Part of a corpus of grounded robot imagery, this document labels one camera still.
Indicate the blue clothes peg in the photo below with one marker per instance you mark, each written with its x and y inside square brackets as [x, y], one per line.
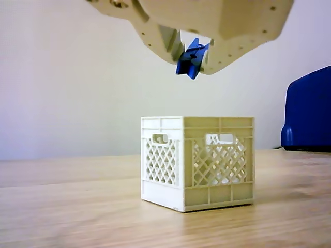
[192, 60]

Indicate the small white lattice crate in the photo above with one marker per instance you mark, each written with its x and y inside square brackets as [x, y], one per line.
[207, 165]

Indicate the blue plastic object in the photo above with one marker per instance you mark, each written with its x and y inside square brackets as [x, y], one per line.
[309, 111]

